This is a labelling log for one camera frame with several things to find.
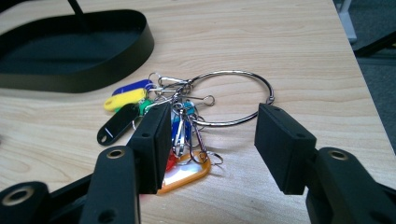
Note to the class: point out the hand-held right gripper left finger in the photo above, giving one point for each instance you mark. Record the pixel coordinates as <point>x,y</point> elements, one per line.
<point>149,146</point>

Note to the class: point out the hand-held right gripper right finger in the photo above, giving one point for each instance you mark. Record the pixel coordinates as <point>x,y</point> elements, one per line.
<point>283,146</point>

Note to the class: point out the orange key tag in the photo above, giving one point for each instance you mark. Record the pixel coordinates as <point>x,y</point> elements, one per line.
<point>186,175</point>

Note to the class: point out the red key tag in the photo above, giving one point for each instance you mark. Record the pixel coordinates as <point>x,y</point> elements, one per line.
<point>170,163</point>

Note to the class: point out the dark blue key tag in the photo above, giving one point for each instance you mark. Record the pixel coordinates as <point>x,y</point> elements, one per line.
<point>175,130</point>

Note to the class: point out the silver lobster clasp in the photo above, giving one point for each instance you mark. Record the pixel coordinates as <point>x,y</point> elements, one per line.
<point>199,141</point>
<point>179,140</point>
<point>170,80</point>

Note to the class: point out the black key tag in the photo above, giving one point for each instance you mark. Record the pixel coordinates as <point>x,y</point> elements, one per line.
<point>117,124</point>

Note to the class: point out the green key tag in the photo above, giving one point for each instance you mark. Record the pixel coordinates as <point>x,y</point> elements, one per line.
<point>145,105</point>

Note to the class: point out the yellow key tag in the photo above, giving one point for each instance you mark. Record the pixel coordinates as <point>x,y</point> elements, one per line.
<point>124,99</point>

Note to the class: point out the teal key tag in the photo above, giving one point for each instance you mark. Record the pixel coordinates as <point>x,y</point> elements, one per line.
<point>188,107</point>

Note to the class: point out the black oval tray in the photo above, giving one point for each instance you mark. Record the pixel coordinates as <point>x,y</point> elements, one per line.
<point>71,53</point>

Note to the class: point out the black chair base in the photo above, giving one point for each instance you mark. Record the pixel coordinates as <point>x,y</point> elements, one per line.
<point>376,43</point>

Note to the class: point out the white table leg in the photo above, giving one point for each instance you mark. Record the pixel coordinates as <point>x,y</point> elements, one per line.
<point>347,18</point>

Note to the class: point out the black rod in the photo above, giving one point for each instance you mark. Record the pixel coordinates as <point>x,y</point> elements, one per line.
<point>76,7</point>

